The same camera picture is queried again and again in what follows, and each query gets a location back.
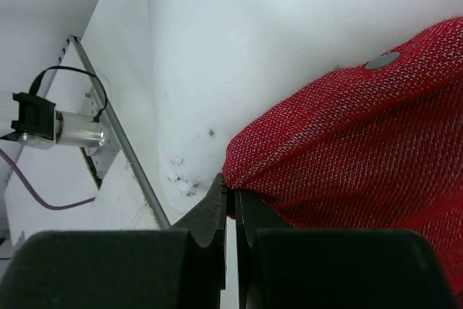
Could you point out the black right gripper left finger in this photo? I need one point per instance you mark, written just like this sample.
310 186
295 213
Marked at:
179 267

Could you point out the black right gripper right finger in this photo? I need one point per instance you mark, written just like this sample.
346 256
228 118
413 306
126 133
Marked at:
280 266

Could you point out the red patterned pillowcase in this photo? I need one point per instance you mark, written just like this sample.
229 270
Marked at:
368 148

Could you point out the white pillow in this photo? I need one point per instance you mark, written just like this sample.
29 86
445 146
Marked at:
216 65

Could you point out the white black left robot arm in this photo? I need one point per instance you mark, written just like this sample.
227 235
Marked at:
37 123

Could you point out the aluminium table frame rail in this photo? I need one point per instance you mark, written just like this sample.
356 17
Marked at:
126 148

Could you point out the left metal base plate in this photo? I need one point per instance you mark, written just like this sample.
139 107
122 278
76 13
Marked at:
99 159

